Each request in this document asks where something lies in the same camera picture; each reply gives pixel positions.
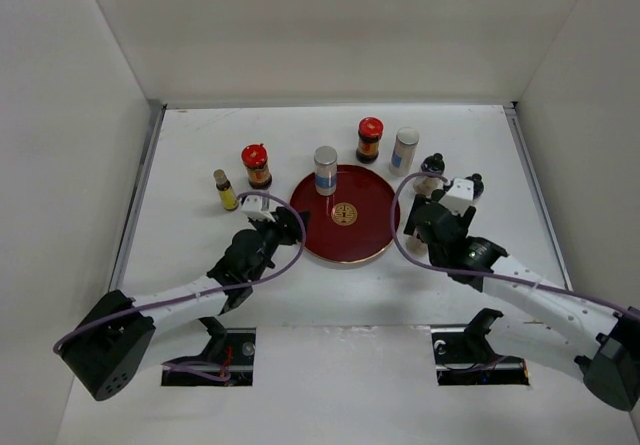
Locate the red round tray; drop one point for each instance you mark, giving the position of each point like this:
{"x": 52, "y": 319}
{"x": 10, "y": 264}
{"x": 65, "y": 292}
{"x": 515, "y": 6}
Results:
{"x": 353, "y": 225}

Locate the black cap grinder bottle left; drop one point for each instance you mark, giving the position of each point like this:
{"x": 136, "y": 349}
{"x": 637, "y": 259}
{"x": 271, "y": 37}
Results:
{"x": 433, "y": 164}

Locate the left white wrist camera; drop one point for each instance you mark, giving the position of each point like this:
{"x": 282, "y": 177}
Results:
{"x": 256, "y": 206}

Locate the silver lid blue label jar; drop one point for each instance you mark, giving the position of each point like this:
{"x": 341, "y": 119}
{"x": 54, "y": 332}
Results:
{"x": 325, "y": 175}

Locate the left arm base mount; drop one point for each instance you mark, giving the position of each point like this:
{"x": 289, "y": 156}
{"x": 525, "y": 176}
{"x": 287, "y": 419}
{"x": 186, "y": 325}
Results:
{"x": 226, "y": 360}

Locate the small yellow liquid bottle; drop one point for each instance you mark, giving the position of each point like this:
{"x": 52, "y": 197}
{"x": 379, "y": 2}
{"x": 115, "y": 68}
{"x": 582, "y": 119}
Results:
{"x": 225, "y": 190}

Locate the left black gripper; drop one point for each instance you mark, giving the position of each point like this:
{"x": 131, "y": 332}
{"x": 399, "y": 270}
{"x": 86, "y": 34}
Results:
{"x": 287, "y": 224}

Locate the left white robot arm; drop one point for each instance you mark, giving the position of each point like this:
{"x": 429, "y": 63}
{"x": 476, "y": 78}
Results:
{"x": 179, "y": 328}

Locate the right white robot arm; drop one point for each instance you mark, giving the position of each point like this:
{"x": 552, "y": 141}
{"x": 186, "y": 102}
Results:
{"x": 589, "y": 339}

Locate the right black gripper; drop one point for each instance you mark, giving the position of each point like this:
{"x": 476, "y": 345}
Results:
{"x": 465, "y": 221}

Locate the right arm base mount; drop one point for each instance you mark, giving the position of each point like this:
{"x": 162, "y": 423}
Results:
{"x": 463, "y": 356}

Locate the black cap grinder bottle right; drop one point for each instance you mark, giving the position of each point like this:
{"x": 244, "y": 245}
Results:
{"x": 478, "y": 186}

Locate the black cap grinder bottle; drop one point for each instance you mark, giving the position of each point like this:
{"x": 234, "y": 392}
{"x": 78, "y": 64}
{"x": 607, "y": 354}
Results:
{"x": 433, "y": 164}
{"x": 478, "y": 186}

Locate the pink cap small jar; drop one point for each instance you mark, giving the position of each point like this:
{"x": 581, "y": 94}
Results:
{"x": 415, "y": 245}

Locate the white lid spice jar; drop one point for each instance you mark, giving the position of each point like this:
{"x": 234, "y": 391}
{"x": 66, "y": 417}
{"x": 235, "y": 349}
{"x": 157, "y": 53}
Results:
{"x": 406, "y": 141}

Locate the red lid sauce jar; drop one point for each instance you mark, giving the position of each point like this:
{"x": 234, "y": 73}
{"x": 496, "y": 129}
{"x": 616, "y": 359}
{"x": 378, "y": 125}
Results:
{"x": 370, "y": 131}
{"x": 255, "y": 161}

